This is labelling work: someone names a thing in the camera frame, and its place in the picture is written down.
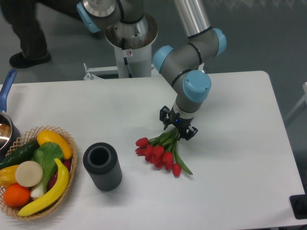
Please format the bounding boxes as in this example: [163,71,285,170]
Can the yellow bell pepper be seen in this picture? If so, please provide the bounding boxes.
[0,165,19,187]

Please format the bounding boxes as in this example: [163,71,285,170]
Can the red tulip bouquet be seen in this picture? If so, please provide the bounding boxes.
[135,128,193,178]

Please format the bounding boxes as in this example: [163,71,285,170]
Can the orange fruit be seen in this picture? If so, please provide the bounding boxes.
[3,184,30,207]

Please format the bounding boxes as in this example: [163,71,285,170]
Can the dark green cucumber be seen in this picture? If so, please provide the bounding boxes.
[0,139,39,169]

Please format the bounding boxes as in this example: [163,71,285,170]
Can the black device at edge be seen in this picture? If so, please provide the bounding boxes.
[289,194,307,219]

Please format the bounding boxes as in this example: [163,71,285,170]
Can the white furniture at right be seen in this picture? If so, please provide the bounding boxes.
[284,82,307,127]

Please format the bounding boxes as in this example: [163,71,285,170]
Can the beige round disc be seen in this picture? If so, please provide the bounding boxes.
[15,161,43,187]

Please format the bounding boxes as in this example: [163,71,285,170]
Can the dark grey ribbed vase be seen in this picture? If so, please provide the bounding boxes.
[83,142,122,192]

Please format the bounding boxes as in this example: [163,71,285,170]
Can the person leg dark trousers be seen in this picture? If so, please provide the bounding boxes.
[0,0,80,59]

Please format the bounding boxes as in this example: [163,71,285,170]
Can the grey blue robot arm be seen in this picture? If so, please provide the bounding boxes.
[77,0,227,140]

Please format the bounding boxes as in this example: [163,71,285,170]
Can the woven wicker basket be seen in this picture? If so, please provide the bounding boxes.
[0,126,77,220]

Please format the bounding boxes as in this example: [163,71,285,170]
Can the green bok choy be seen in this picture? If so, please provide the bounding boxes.
[31,142,63,199]

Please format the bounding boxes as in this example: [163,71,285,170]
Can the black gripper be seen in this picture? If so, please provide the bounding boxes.
[159,106,198,140]

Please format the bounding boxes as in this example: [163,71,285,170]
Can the blue handled saucepan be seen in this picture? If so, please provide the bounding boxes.
[0,69,21,162]

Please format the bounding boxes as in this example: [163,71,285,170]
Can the red vegetable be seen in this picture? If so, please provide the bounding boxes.
[48,159,71,190]

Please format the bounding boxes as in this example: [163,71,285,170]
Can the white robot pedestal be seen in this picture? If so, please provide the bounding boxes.
[84,13,158,80]

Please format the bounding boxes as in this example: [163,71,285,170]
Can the yellow banana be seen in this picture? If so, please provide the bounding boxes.
[18,158,70,217]

